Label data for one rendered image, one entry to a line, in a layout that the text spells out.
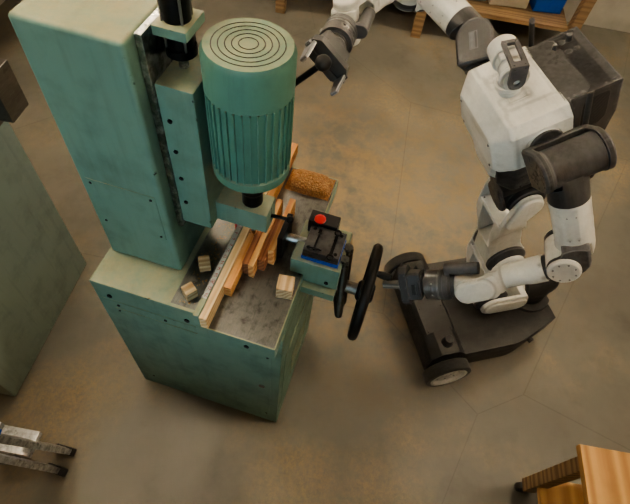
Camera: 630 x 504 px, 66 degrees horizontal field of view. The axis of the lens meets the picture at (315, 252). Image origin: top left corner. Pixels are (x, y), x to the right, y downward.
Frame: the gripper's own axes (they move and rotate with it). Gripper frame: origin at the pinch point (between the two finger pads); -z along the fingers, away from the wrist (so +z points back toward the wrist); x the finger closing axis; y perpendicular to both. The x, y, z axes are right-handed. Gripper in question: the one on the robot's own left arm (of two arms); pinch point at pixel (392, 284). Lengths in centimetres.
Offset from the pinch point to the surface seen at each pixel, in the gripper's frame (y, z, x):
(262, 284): 34.4, -22.3, 14.3
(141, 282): 43, -57, 19
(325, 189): 2.9, -15.3, 32.1
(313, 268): 27.8, -9.9, 16.1
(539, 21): -275, 28, 85
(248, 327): 45, -21, 7
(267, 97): 55, 4, 59
